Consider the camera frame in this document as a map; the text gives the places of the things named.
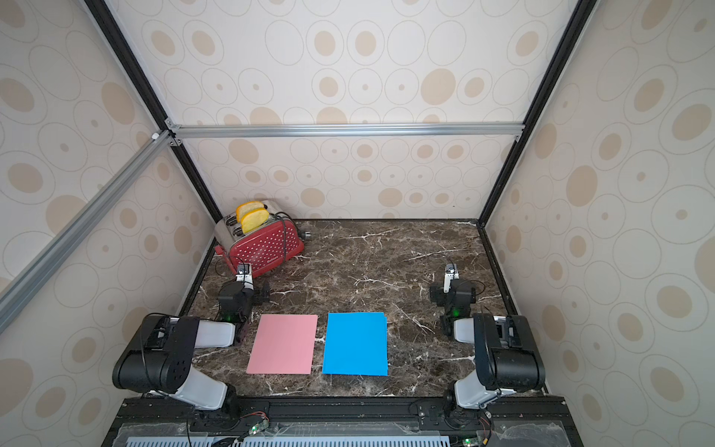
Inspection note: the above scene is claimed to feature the pink paper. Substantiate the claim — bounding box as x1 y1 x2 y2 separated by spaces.
247 314 318 374

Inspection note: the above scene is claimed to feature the blue paper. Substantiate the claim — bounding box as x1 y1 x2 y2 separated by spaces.
322 312 389 376

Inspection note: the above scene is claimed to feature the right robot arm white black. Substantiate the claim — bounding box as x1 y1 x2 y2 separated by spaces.
429 279 546 410

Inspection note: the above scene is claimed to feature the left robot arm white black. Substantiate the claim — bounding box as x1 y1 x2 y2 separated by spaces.
112 280 271 415

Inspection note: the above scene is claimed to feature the red toaster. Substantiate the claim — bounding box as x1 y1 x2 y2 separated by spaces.
214 199 310 279

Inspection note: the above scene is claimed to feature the yellow toast slice front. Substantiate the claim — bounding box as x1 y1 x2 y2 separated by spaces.
240 208 271 234

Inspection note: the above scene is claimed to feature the yellow toast slice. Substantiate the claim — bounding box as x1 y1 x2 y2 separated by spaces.
240 208 271 234
236 200 264 223

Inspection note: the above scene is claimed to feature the yellow toast slice back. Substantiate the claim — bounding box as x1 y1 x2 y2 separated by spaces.
236 200 264 223

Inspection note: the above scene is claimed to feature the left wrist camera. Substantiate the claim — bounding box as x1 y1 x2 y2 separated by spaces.
236 263 254 290

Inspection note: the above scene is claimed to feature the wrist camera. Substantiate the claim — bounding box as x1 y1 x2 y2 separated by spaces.
236 263 254 290
443 263 459 294

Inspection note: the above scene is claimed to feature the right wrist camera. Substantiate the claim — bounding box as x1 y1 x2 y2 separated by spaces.
443 263 459 294

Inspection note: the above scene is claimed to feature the black toaster cable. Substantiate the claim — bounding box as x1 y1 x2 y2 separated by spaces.
267 210 308 264

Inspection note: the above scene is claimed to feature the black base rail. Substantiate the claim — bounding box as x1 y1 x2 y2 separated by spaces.
103 396 583 446

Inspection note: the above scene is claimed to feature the left aluminium rail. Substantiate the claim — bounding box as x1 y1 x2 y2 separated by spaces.
1 130 172 331

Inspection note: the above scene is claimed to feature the horizontal aluminium rail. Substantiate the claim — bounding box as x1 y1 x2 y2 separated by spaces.
165 118 525 141

